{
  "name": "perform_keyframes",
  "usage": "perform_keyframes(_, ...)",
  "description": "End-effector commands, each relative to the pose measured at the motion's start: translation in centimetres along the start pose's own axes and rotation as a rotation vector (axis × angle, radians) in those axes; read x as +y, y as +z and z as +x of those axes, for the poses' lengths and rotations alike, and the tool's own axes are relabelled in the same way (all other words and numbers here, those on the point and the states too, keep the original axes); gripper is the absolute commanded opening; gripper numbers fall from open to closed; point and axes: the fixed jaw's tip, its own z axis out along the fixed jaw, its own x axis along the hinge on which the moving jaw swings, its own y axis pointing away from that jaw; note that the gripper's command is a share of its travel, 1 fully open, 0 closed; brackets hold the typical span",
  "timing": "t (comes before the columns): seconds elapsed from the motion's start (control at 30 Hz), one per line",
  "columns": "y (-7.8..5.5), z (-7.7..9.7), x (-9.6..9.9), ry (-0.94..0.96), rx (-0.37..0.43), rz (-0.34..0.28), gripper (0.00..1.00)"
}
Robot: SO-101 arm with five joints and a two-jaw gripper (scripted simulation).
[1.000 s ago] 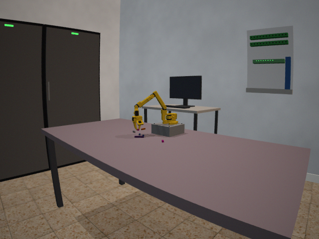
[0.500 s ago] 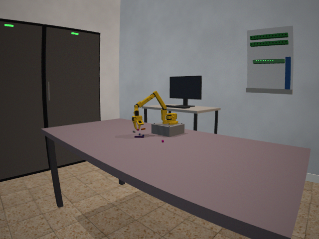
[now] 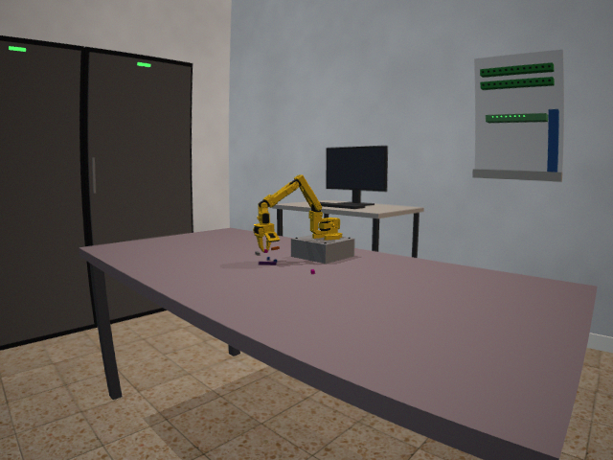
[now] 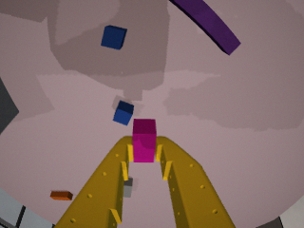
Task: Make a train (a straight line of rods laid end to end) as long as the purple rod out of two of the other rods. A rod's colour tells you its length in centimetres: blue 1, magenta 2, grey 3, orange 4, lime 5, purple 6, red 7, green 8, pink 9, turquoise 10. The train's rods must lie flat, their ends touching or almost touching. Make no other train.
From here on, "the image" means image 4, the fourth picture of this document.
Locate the small blue cube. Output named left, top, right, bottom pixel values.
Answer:
left=113, top=100, right=134, bottom=125
left=101, top=25, right=127, bottom=50

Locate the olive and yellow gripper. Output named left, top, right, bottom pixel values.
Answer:
left=54, top=136, right=236, bottom=228

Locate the orange rod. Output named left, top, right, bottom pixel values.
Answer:
left=50, top=191, right=73, bottom=200

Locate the purple rod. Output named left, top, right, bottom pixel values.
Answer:
left=169, top=0, right=241, bottom=55

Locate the magenta rod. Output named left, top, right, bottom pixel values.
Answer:
left=133, top=119, right=157, bottom=162

